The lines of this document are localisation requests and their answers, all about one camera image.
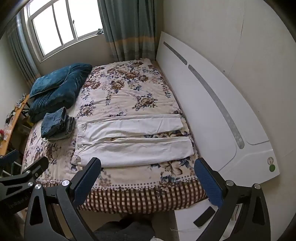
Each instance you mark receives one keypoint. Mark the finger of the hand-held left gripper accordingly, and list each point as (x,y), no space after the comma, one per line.
(8,158)
(37,166)

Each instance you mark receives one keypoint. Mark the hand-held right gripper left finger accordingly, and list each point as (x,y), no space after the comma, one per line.
(85,185)

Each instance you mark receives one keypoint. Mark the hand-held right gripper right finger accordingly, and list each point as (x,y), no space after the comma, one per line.
(205,183)

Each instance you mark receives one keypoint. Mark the white pants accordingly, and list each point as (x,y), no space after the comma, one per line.
(129,148)

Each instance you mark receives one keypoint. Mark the black phone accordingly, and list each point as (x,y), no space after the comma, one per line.
(204,216)

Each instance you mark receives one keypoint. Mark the wooden desk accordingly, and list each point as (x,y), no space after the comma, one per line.
(13,125)

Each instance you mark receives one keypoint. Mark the white nightstand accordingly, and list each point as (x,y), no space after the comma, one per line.
(185,217)

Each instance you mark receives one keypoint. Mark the folded blue jeans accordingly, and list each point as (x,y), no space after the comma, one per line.
(55,125)

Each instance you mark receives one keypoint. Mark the checked bed sheet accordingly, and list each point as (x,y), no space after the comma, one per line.
(138,199)

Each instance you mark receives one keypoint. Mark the person's leg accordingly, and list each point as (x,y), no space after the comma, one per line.
(124,231)

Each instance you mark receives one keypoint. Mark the green round sticker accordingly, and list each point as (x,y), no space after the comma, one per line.
(272,168)

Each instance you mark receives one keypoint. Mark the white round sticker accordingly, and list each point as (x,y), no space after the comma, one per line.
(270,160)

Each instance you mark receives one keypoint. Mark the folded blue quilt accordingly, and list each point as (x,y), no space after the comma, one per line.
(67,90)

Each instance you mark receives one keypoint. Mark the blue pillow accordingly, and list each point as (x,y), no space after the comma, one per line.
(48,81)

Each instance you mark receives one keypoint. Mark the floral blanket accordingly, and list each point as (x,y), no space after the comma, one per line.
(129,92)

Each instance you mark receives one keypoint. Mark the teal striped curtain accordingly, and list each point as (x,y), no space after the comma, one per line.
(23,55)
(129,27)

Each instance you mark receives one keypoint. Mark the window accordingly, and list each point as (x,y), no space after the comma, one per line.
(60,23)

